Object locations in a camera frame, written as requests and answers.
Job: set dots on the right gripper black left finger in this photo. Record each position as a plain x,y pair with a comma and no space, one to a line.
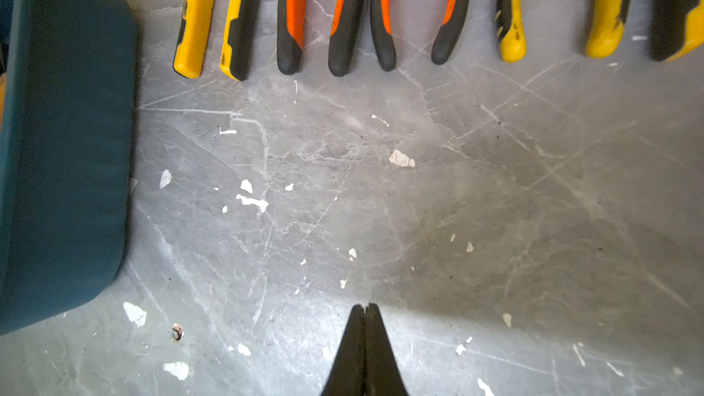
347,375

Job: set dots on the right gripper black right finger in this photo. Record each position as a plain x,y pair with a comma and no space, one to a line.
382,375

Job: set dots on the orange long-nose pliers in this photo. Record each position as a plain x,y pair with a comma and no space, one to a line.
443,20

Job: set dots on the yellow black combination pliers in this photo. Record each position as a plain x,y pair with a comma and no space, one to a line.
677,29

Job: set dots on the yellow black long-nose pliers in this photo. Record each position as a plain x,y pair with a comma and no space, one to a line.
594,27

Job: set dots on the teal storage box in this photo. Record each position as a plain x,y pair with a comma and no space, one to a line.
66,140

